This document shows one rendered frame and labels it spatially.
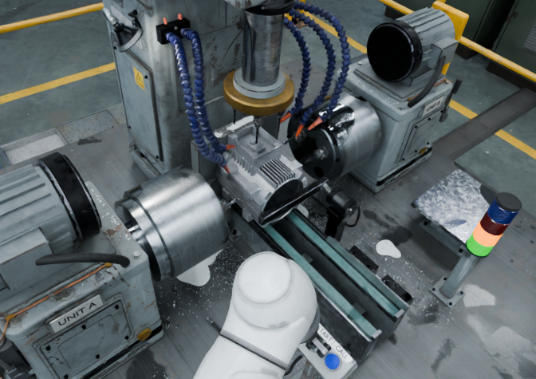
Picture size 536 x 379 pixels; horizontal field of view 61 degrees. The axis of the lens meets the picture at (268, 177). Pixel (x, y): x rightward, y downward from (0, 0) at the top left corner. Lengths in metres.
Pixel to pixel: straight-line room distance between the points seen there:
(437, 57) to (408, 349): 0.86
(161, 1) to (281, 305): 0.78
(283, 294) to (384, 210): 1.11
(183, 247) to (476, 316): 0.88
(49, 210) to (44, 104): 2.62
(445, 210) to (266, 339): 1.05
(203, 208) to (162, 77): 0.36
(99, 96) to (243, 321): 2.98
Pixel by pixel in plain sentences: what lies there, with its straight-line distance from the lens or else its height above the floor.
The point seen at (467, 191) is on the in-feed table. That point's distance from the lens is 1.65.
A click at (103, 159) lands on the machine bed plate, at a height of 0.80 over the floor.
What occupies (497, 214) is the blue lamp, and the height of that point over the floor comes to 1.19.
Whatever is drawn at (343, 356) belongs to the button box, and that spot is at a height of 1.08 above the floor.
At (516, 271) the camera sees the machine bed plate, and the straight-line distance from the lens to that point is 1.67.
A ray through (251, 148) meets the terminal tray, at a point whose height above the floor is 1.12.
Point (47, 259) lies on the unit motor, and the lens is 0.90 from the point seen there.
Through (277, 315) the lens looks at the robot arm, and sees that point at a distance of 0.58.
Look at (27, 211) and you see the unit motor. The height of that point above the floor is 1.34.
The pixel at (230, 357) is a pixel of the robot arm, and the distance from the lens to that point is 0.61.
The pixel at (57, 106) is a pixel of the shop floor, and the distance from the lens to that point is 3.46.
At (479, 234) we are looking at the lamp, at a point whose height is 1.10.
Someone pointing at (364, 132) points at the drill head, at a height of 1.12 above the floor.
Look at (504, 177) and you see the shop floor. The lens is 3.31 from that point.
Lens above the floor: 1.98
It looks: 45 degrees down
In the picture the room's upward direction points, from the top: 6 degrees clockwise
